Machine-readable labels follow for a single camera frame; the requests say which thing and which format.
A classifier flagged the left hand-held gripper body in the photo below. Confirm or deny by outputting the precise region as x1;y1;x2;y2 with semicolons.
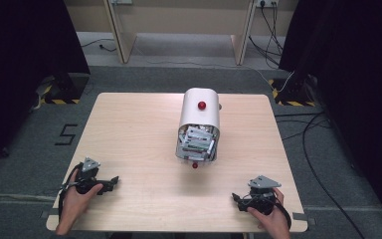
74;156;113;196

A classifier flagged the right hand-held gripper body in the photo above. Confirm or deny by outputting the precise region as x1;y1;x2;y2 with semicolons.
239;174;283;215

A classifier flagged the person's left hand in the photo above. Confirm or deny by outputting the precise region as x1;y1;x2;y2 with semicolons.
56;168;104;233

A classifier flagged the person's right hand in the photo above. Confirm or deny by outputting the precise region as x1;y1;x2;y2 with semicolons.
246;186;291;239

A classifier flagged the pile of white packets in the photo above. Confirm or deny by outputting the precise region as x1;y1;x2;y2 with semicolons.
178;123;220;162

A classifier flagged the black stand base hazard tape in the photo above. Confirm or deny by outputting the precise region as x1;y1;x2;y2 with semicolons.
37;73;91;107
268;75;316;108

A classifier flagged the white bin with red knobs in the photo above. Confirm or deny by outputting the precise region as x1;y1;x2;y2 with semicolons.
174;87;222;169

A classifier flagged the black curtain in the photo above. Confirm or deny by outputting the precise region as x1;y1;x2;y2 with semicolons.
278;0;382;230
0;0;92;176

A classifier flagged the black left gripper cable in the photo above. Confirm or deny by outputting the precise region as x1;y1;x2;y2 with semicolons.
58;161;85;223

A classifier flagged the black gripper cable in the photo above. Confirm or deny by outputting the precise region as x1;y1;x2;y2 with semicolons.
273;187;293;231
58;161;85;223

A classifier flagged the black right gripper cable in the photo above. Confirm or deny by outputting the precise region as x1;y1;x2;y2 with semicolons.
273;187;293;231

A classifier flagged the long black floor cable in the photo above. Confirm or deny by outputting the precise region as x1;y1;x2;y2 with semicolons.
274;111;367;239

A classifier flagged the black floor cable with plug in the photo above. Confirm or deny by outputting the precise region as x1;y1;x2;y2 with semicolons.
81;38;117;54

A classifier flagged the thin white floor cable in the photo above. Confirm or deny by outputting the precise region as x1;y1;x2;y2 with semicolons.
134;46;295;94

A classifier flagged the bundle of black socket cables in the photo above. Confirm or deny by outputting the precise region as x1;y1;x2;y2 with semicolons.
248;3;286;68

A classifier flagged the light wooden desk frame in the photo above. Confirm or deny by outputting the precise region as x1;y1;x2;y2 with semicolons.
102;0;257;67

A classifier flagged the white wall power socket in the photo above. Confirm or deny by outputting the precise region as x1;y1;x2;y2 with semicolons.
255;0;281;9

